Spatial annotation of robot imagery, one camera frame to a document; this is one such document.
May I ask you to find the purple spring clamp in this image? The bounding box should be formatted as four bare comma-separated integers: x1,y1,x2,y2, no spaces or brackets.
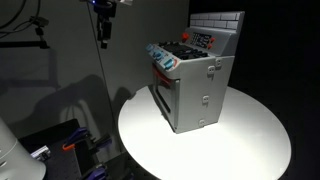
82,164,108,180

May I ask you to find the black camera on stand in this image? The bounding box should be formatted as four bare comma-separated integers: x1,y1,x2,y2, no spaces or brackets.
29,15,50,28

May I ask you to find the purple clamp with orange tip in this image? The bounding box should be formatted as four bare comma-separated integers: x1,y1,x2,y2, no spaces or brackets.
62,127,91,152

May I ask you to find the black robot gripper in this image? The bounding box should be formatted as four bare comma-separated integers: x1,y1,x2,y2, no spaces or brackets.
93,0,118,50

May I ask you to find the gray toy stove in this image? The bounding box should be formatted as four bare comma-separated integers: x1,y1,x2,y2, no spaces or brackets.
145,10,246,135

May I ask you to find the oven door with red handle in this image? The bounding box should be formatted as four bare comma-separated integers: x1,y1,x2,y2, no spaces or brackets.
151,64,181,132

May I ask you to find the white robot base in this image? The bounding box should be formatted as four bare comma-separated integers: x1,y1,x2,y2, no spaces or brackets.
0,117,47,180

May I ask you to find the black camera stand bar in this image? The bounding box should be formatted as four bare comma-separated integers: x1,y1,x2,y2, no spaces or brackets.
0,27,51,50

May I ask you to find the black and purple clamp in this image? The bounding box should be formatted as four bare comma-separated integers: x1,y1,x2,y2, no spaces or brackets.
89,133,113,155

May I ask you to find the black hanging cable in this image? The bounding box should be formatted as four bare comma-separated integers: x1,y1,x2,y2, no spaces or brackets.
0,0,28,30
0,0,42,38

